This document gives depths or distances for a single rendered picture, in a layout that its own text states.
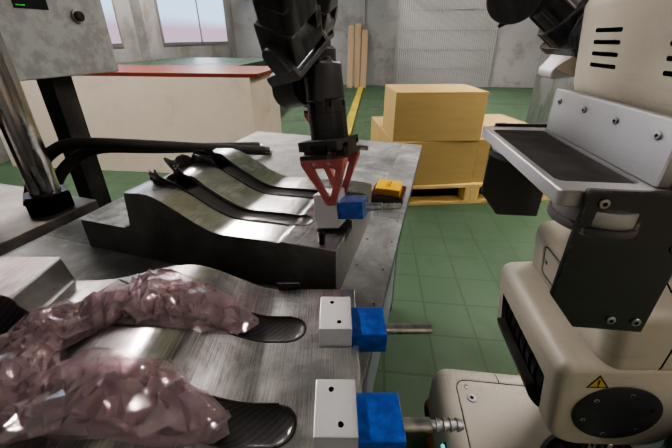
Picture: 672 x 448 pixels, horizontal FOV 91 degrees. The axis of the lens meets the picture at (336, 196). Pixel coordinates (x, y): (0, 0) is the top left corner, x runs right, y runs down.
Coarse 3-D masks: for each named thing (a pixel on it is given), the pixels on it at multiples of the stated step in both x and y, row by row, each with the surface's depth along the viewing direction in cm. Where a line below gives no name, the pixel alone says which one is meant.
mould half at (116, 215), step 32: (256, 160) 76; (128, 192) 55; (160, 192) 56; (224, 192) 62; (256, 192) 66; (96, 224) 61; (128, 224) 60; (160, 224) 56; (192, 224) 54; (224, 224) 55; (256, 224) 55; (352, 224) 56; (160, 256) 60; (192, 256) 57; (224, 256) 55; (256, 256) 53; (288, 256) 51; (320, 256) 49; (352, 256) 60; (320, 288) 51
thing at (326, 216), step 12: (324, 204) 51; (336, 204) 51; (348, 204) 50; (360, 204) 49; (372, 204) 51; (384, 204) 50; (396, 204) 50; (324, 216) 51; (336, 216) 51; (348, 216) 51; (360, 216) 50
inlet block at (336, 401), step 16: (320, 384) 30; (336, 384) 30; (352, 384) 30; (320, 400) 29; (336, 400) 29; (352, 400) 29; (368, 400) 30; (384, 400) 30; (320, 416) 28; (336, 416) 28; (352, 416) 28; (368, 416) 29; (384, 416) 29; (400, 416) 29; (320, 432) 26; (336, 432) 26; (352, 432) 26; (368, 432) 28; (384, 432) 28; (400, 432) 28; (416, 432) 29
